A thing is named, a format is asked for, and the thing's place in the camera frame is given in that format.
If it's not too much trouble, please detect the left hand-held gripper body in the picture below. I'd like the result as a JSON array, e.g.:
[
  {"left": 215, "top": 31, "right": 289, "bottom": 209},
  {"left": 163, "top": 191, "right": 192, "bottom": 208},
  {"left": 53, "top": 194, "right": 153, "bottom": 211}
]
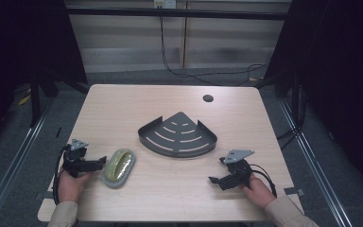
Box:
[{"left": 61, "top": 138, "right": 90, "bottom": 179}]

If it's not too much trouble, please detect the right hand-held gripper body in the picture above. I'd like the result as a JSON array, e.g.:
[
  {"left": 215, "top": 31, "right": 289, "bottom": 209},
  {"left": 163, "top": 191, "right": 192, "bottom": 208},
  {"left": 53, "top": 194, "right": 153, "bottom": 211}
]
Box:
[{"left": 218, "top": 148, "right": 255, "bottom": 189}]

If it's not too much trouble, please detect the green oval scrub brush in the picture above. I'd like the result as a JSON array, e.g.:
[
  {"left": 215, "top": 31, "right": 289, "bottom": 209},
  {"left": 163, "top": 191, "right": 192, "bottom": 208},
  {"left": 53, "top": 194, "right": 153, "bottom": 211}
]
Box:
[{"left": 101, "top": 148, "right": 137, "bottom": 190}]

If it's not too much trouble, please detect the person's left hand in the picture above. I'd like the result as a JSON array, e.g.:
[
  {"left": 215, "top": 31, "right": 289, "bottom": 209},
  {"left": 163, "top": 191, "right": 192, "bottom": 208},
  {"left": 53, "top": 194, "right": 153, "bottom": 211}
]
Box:
[{"left": 57, "top": 169, "right": 93, "bottom": 204}]

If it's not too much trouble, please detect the person's right hand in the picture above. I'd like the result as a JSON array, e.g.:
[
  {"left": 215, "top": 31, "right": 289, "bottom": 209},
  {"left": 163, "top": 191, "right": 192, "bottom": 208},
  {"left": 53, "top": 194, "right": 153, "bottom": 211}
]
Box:
[{"left": 239, "top": 172, "right": 278, "bottom": 210}]

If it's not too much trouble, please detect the grey tape strip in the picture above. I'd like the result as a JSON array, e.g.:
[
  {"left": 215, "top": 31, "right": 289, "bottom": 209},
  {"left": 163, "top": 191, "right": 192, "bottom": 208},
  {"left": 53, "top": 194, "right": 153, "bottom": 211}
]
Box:
[
  {"left": 33, "top": 189, "right": 55, "bottom": 201},
  {"left": 283, "top": 186, "right": 306, "bottom": 198}
]

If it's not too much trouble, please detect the dark metal corner shelf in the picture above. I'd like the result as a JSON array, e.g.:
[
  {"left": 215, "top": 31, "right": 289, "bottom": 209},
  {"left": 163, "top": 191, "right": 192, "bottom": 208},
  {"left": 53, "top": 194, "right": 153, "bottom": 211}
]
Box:
[{"left": 137, "top": 111, "right": 218, "bottom": 159}]

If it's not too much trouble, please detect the yellow floor tape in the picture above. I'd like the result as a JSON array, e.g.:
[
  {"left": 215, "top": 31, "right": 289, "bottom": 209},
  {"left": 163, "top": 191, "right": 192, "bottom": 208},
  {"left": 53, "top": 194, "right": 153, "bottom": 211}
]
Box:
[{"left": 17, "top": 94, "right": 32, "bottom": 107}]

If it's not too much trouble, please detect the dark curtain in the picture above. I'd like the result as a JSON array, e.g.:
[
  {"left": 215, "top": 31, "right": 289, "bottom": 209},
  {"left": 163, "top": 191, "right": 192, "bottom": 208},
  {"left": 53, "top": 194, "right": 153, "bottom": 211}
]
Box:
[
  {"left": 0, "top": 0, "right": 89, "bottom": 152},
  {"left": 264, "top": 0, "right": 363, "bottom": 190}
]

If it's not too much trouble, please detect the black horizontal crossbar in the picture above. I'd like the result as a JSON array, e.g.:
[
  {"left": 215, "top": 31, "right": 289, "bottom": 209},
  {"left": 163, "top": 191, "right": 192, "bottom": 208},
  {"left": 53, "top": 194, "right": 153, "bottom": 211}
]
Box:
[{"left": 63, "top": 7, "right": 293, "bottom": 22}]

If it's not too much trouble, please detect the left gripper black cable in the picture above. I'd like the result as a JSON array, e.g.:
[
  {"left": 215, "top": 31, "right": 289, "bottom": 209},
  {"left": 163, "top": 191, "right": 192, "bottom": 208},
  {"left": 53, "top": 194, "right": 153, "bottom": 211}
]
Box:
[{"left": 52, "top": 143, "right": 73, "bottom": 206}]

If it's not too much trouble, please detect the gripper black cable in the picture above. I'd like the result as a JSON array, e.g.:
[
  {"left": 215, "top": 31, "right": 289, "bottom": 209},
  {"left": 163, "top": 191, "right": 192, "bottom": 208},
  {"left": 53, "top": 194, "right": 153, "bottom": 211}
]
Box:
[
  {"left": 52, "top": 143, "right": 73, "bottom": 206},
  {"left": 248, "top": 163, "right": 279, "bottom": 199}
]

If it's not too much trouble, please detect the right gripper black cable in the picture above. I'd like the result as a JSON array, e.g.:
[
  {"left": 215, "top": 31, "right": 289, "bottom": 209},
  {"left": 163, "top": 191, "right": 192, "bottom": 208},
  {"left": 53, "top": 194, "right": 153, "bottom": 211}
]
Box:
[{"left": 248, "top": 163, "right": 279, "bottom": 199}]

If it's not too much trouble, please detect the black floor cable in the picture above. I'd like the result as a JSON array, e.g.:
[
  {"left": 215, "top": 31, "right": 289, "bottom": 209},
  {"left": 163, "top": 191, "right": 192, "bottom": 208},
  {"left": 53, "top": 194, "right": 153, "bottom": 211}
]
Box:
[{"left": 276, "top": 83, "right": 306, "bottom": 151}]

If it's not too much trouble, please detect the black stand post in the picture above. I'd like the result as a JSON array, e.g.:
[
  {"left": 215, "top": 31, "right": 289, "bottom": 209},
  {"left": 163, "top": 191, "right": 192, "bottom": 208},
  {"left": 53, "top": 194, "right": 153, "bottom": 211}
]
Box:
[{"left": 28, "top": 70, "right": 43, "bottom": 129}]

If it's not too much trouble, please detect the black wall cable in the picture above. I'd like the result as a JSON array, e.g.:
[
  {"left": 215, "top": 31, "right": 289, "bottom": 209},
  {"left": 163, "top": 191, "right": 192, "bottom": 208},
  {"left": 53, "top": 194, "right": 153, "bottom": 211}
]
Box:
[{"left": 158, "top": 14, "right": 269, "bottom": 87}]

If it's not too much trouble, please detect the white wall outlet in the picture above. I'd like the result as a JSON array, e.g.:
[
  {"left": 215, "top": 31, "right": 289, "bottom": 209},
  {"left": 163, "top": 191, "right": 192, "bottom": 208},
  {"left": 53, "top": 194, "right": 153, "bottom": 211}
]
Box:
[{"left": 153, "top": 0, "right": 178, "bottom": 10}]

